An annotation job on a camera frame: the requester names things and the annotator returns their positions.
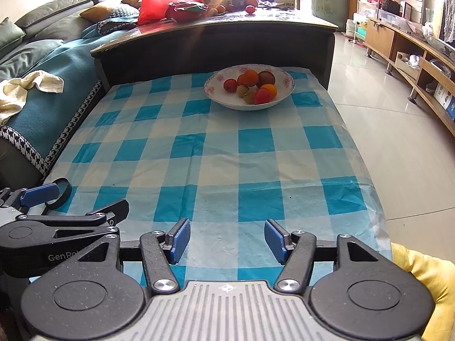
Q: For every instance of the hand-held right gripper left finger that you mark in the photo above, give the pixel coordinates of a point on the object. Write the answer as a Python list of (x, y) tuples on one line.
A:
[(181, 238)]

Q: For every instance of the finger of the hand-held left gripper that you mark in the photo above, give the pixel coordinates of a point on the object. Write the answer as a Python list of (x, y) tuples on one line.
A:
[(106, 211), (39, 195)]

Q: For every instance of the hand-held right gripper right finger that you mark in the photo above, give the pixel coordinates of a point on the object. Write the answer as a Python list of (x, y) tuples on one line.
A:
[(276, 243)]

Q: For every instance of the white floral plate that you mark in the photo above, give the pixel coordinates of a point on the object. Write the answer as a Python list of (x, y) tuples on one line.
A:
[(220, 96)]

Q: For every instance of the red tomato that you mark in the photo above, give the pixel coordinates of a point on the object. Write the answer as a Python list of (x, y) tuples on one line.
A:
[(250, 10), (262, 96)]

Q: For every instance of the green-brown kiwi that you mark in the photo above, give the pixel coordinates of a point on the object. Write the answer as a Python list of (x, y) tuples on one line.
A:
[(250, 96)]

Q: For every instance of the orange persimmon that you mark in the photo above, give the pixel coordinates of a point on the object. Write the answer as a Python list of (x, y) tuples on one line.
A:
[(270, 88)]

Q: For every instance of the small yellow-green fruit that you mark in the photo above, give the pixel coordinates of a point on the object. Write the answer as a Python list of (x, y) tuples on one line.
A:
[(242, 90)]

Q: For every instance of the dark red-brown fruit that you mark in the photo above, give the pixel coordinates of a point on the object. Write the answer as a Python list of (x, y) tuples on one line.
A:
[(266, 77)]

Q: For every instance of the blue checked tablecloth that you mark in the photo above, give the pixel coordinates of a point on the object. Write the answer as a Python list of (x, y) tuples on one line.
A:
[(213, 167)]

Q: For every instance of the cream towel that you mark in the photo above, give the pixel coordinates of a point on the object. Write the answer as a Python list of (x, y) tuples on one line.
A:
[(17, 92)]

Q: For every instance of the yellow cloth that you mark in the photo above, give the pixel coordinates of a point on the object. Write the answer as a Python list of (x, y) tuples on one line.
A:
[(426, 273)]

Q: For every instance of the dark patterned cushion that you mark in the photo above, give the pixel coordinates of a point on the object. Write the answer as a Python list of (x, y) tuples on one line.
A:
[(117, 26)]

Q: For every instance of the grey-green sofa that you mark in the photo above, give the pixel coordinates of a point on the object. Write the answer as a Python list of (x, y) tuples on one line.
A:
[(53, 7)]

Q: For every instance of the dark coffee table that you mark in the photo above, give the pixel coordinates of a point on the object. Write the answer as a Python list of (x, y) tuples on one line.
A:
[(213, 46)]

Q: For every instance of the yellow cushion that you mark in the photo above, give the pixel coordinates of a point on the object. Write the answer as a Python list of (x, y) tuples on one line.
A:
[(101, 10)]

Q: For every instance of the red plastic bag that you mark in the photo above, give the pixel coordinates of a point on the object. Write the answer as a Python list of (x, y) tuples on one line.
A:
[(153, 3)]

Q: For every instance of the open wooden drawer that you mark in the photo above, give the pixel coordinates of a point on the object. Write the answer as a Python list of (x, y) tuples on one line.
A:
[(405, 69)]

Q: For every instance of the blue and white box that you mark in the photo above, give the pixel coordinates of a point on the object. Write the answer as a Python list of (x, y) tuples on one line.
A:
[(446, 101)]

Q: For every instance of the white plastic basket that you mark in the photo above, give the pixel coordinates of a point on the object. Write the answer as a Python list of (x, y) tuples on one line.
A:
[(357, 30)]

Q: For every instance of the wooden TV cabinet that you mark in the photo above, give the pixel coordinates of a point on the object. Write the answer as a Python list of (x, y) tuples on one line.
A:
[(384, 39)]

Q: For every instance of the small orange fruit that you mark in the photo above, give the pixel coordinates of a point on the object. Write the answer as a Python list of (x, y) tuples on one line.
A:
[(220, 9)]

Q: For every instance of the dark wicker basket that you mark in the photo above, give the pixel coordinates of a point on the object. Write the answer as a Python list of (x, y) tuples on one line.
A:
[(389, 5)]

